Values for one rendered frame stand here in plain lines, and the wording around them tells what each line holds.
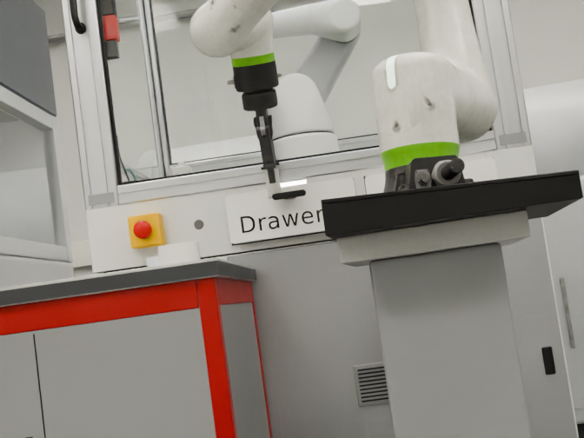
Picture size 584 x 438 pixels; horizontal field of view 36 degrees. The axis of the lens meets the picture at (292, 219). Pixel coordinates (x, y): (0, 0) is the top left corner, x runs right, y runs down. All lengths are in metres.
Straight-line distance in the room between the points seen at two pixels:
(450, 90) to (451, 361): 0.43
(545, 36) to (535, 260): 3.44
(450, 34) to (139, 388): 0.81
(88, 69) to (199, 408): 0.98
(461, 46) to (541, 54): 3.75
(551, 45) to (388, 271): 4.10
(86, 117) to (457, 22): 0.91
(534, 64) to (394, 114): 3.93
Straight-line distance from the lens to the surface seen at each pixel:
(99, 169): 2.10
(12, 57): 2.84
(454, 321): 1.37
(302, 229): 1.97
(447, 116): 1.45
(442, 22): 1.64
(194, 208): 2.04
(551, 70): 5.35
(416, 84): 1.44
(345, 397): 2.01
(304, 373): 2.01
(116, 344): 1.46
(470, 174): 2.02
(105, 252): 2.07
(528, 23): 5.41
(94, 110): 2.12
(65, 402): 1.49
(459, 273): 1.37
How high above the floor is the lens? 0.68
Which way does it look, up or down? 5 degrees up
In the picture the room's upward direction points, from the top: 8 degrees counter-clockwise
